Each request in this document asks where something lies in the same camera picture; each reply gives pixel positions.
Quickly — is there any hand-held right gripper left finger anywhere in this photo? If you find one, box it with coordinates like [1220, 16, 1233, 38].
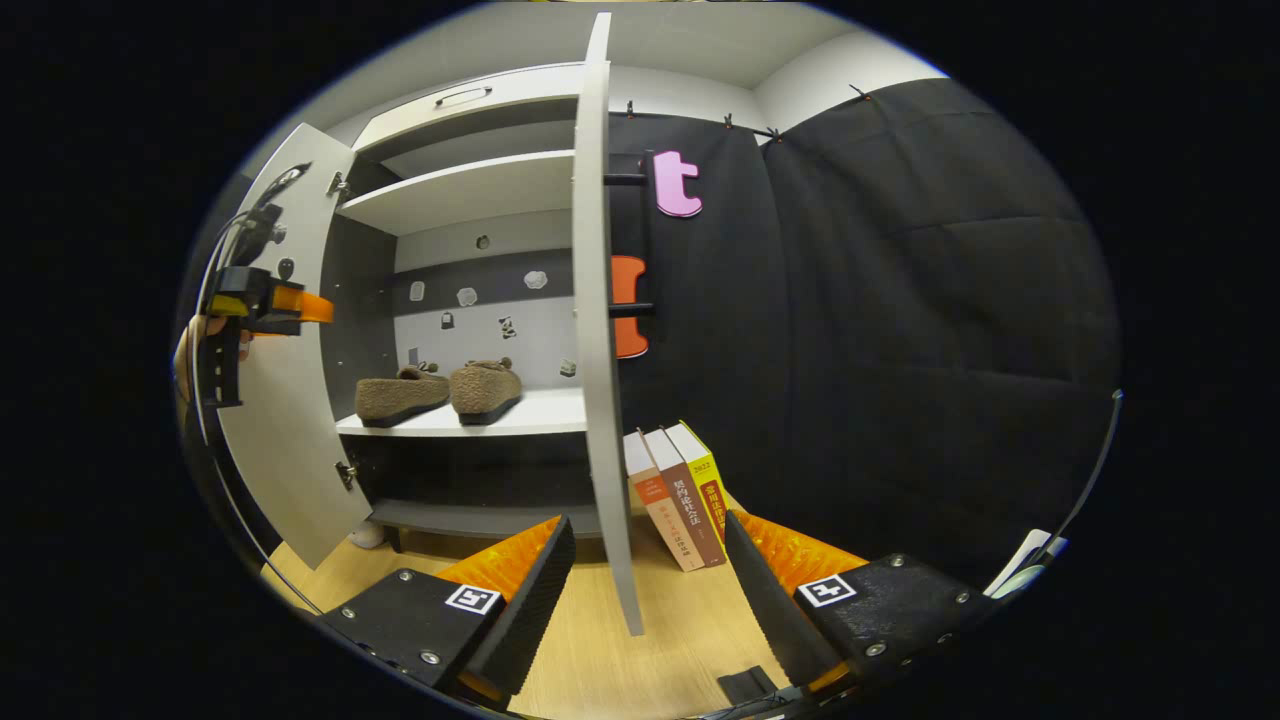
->
[318, 516, 578, 709]

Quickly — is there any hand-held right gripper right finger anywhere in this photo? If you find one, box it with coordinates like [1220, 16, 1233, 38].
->
[724, 510, 997, 701]

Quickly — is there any brown fluffy shoe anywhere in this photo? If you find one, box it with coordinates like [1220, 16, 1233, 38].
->
[447, 357, 525, 427]
[354, 365, 452, 430]

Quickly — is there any white shoe cabinet door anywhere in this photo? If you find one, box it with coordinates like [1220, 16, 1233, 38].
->
[571, 12, 647, 638]
[215, 123, 374, 571]

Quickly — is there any white shoe cabinet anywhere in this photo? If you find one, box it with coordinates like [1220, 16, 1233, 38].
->
[320, 62, 611, 553]

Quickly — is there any small black flat object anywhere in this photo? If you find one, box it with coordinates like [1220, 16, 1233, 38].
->
[717, 665, 780, 707]

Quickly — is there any brown book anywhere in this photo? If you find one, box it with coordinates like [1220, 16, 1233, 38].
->
[644, 427, 729, 570]

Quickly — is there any white and orange book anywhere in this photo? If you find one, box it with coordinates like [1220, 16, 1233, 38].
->
[624, 430, 693, 574]

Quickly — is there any yellow book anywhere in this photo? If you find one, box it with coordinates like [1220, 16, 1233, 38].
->
[664, 420, 733, 547]

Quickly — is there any black backdrop cloth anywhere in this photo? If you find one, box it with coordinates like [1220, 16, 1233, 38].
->
[605, 78, 1127, 593]

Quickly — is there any black door handle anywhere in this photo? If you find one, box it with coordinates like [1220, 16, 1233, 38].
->
[603, 150, 659, 322]

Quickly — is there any thin grey cable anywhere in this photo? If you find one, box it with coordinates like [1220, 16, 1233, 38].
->
[1040, 389, 1126, 571]

